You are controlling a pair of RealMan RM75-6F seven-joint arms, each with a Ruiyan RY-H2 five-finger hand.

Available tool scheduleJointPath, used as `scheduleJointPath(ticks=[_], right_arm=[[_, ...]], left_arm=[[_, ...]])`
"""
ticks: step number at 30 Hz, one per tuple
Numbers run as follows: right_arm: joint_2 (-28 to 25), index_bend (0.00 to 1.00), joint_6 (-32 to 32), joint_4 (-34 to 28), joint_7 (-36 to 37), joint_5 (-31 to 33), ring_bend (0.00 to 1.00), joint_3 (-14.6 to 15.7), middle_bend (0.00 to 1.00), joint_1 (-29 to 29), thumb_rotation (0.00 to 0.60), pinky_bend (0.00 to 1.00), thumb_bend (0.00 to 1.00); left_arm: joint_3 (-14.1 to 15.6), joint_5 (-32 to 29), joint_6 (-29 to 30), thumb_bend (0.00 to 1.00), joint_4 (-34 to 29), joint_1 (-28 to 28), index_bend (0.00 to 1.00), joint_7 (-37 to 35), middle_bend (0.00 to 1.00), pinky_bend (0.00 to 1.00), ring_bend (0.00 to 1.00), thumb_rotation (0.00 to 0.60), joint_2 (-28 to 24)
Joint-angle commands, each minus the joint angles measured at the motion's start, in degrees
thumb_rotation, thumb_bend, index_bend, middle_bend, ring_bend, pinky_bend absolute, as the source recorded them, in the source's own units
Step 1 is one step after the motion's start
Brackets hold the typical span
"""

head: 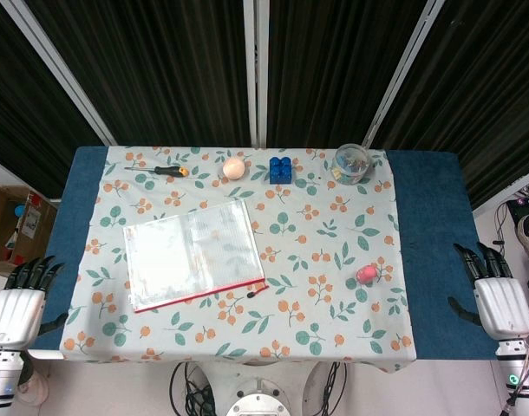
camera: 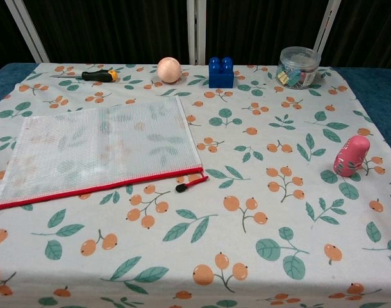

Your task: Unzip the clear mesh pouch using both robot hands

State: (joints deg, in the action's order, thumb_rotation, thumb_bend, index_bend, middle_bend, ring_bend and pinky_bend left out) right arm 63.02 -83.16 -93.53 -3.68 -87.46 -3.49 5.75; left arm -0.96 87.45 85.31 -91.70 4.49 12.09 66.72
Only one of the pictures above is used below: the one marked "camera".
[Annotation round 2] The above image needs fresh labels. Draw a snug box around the clear plastic bag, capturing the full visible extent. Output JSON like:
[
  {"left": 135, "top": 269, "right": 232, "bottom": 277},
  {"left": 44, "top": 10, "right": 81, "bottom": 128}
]
[{"left": 0, "top": 96, "right": 210, "bottom": 211}]

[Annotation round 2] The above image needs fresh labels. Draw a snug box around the blue building block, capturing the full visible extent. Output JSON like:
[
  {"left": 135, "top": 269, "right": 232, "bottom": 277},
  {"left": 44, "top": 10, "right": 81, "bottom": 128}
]
[{"left": 208, "top": 56, "right": 235, "bottom": 89}]

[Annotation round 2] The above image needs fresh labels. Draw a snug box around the peach coloured ball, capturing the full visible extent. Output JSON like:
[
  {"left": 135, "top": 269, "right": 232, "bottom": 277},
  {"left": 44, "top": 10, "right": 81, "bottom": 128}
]
[{"left": 156, "top": 56, "right": 183, "bottom": 85}]

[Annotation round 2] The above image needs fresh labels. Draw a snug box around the floral fruit print tablecloth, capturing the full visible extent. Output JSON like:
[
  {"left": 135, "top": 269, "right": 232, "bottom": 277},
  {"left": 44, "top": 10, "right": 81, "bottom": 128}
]
[{"left": 0, "top": 62, "right": 391, "bottom": 308}]

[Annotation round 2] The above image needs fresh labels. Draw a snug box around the clear jar of clips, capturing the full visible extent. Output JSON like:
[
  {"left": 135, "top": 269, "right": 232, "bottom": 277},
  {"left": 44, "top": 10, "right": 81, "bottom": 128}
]
[{"left": 276, "top": 46, "right": 322, "bottom": 90}]

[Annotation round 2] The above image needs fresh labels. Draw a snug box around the black pleated curtain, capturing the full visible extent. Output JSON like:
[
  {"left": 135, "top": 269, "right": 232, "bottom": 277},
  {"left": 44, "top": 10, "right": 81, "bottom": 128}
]
[{"left": 0, "top": 0, "right": 391, "bottom": 76}]

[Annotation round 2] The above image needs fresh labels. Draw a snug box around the pink egg-shaped doll toy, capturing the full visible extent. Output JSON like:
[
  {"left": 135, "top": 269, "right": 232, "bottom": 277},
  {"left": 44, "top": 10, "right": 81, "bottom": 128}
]
[{"left": 333, "top": 135, "right": 371, "bottom": 178}]

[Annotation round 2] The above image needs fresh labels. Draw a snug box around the white upright frame post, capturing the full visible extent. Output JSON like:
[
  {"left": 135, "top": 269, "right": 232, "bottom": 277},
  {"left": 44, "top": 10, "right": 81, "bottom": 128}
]
[{"left": 186, "top": 0, "right": 208, "bottom": 65}]

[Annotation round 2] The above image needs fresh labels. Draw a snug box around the black yellow handle screwdriver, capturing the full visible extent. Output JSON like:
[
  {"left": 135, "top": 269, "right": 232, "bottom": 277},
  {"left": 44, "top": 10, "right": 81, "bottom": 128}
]
[{"left": 50, "top": 69, "right": 119, "bottom": 82}]

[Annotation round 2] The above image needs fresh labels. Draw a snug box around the white slanted frame post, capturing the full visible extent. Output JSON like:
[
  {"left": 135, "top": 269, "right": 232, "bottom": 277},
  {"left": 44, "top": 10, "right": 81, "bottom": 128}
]
[
  {"left": 4, "top": 0, "right": 51, "bottom": 64},
  {"left": 312, "top": 0, "right": 342, "bottom": 68}
]

